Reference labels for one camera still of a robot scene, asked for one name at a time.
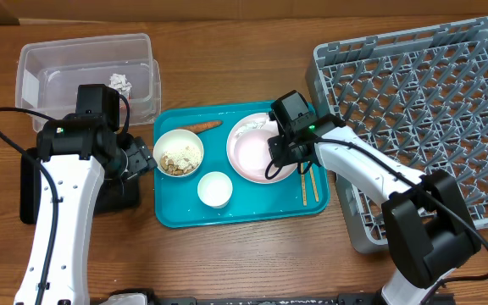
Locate small white cup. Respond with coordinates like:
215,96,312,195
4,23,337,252
197,171,233,208

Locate white napkin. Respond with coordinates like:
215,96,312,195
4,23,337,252
108,74,132,98

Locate pink shallow bowl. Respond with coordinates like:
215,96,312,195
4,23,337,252
233,129,276,183

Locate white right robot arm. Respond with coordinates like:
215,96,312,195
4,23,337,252
268,112,488,304

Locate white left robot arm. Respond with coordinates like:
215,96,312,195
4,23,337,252
0,107,156,304

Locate grey dishwasher rack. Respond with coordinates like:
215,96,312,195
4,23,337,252
306,16,488,229

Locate cream bowl with food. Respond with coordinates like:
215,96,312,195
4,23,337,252
152,129,204,178

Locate black rectangular tray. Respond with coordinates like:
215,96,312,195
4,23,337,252
19,142,140,225

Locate light wooden chopstick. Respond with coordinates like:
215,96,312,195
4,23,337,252
300,164,308,207

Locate orange carrot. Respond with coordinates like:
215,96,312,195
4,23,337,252
180,120,223,134

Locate teal plastic tray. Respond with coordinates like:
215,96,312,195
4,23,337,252
153,101,330,228

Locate clear plastic bin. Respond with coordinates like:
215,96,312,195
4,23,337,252
15,33,161,125

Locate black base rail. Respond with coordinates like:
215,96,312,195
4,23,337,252
91,288,385,305

